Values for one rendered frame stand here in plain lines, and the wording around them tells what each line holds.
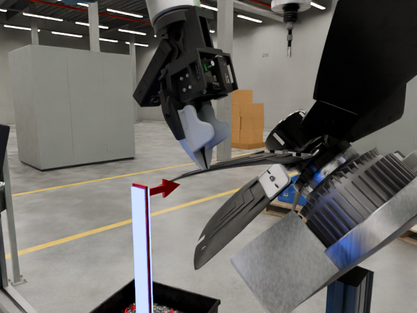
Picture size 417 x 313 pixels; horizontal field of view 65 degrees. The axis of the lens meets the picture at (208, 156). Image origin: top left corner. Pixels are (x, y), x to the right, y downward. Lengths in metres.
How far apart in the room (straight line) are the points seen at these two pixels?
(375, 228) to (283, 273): 0.17
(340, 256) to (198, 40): 0.42
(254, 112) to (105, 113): 3.92
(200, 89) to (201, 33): 0.07
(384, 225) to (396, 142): 7.34
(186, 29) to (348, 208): 0.40
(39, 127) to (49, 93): 0.64
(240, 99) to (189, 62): 8.60
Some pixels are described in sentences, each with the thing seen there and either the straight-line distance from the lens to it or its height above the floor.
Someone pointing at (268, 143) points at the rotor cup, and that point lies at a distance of 0.71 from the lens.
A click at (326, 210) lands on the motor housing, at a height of 1.09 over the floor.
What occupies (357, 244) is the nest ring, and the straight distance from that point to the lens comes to 0.59.
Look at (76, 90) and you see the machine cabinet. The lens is 6.83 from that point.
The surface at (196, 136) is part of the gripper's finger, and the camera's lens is 0.45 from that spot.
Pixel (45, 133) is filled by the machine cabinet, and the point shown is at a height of 0.71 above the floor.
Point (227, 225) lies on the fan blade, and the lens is 0.76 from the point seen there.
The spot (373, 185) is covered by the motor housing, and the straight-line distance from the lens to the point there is 0.63.
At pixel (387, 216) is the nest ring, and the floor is 1.11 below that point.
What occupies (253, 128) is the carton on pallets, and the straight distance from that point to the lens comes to 8.87.
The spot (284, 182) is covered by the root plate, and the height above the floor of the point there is 1.11.
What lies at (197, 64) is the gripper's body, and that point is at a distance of 0.44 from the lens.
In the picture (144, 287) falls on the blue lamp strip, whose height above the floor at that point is 1.07.
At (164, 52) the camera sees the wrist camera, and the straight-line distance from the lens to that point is 0.48.
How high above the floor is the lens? 1.29
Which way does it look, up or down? 10 degrees down
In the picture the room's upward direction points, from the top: straight up
